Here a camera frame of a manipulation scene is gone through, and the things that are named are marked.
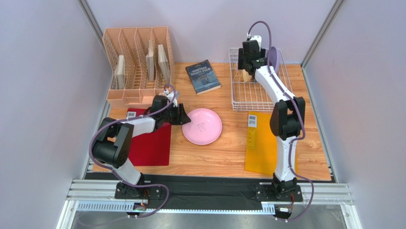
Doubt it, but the beige book left slot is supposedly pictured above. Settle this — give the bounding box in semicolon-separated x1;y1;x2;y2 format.
115;55;125;90

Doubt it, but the orange plastic folder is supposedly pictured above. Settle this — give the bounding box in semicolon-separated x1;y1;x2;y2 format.
245;111;297;180

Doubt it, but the cream plate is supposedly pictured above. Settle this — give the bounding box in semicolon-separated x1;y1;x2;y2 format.
242;70;254;83

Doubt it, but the purple plate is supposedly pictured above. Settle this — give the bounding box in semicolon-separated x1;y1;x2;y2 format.
268;46;281;73

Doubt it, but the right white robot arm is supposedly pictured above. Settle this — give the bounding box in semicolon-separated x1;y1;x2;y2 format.
238;40;305;200

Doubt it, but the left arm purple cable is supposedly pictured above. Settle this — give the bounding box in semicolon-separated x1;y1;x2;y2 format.
89;84;178;219

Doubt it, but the aluminium front rail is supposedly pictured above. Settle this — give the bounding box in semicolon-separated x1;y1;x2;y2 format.
57;175;361;229

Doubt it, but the wrist white camera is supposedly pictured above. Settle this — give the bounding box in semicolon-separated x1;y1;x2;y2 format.
159;90;180;107
249;35;266;52

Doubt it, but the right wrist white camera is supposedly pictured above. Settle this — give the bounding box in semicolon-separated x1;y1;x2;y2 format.
249;35;266;52

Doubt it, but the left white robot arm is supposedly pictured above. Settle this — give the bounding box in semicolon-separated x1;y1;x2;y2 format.
89;93;191;192

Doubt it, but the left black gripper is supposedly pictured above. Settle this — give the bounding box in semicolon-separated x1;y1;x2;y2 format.
162;103;192;125

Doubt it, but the red plastic folder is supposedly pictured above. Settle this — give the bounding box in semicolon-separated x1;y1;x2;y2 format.
129;124;172;166

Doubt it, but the dark blue book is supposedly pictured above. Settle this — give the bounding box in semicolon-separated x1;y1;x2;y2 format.
185;60;221;95

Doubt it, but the white wire dish rack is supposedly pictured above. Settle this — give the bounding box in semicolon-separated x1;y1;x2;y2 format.
228;48;274;112

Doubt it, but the pink plate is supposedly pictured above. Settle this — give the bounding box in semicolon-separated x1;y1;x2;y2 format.
182;108;223;145

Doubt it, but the peach file organizer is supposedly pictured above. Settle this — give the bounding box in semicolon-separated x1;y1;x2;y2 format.
102;27;175;109

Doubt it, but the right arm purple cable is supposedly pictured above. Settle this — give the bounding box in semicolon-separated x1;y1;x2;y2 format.
247;21;315;222

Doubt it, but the black base mat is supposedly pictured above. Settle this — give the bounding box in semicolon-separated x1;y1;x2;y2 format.
83;173;335;210

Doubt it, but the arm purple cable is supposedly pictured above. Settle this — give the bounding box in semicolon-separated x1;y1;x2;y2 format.
89;84;178;219
247;21;315;222

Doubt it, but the beige book right slot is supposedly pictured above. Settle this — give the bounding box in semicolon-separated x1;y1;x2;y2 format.
158;44;171;84

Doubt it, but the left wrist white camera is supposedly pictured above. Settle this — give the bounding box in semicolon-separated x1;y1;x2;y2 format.
159;90;180;107

